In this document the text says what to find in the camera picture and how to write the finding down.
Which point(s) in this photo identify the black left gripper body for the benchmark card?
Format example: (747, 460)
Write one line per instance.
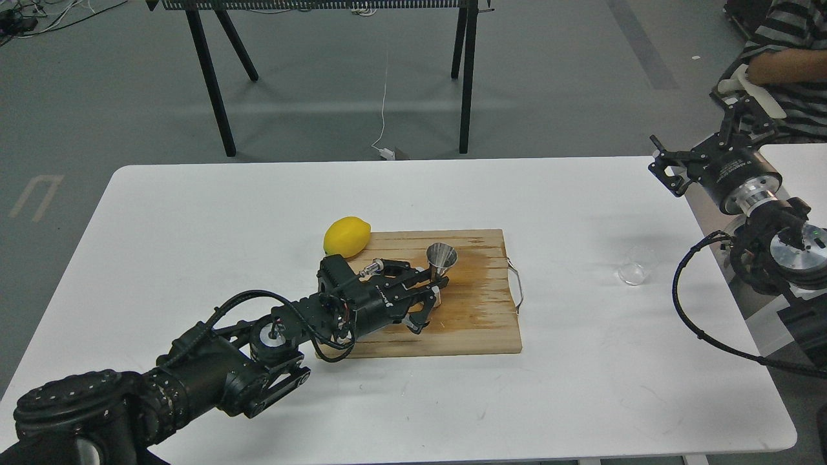
(346, 310)

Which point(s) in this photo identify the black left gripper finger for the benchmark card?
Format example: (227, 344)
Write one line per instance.
(416, 295)
(395, 276)

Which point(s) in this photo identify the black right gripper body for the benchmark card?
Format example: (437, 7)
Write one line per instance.
(738, 180)

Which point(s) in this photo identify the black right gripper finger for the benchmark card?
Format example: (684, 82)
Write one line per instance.
(676, 170)
(745, 123)

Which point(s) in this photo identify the steel double jigger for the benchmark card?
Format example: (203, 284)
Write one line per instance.
(441, 257)

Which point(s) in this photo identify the small clear glass beaker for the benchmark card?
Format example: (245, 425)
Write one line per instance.
(638, 264)

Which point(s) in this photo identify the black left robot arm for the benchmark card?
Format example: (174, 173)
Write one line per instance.
(242, 360)

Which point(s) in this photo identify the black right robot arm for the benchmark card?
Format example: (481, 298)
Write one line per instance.
(776, 251)

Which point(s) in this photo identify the white office chair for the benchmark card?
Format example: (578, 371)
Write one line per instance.
(743, 84)

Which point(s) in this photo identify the yellow lemon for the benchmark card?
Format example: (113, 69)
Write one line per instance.
(347, 237)

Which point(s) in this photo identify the wooden cutting board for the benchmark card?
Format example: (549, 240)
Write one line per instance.
(477, 315)

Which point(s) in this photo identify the white side table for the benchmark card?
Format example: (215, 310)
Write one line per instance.
(803, 170)

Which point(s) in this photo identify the person in striped shirt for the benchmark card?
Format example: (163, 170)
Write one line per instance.
(787, 56)

